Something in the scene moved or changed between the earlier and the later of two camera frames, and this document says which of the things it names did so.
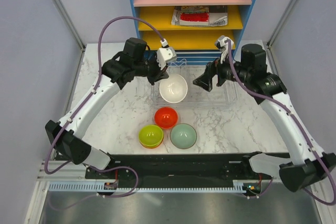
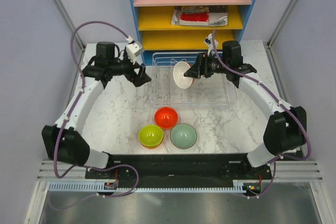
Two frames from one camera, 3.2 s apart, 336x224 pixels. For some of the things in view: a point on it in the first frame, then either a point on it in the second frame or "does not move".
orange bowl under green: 153,146 does not move
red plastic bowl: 166,117 does not move
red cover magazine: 190,16 does not move
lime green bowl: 150,136 does not move
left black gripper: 164,74 to 139,79
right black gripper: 206,80 to 200,67
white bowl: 174,89 to 179,68
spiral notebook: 218,16 does not move
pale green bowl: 183,136 does not move
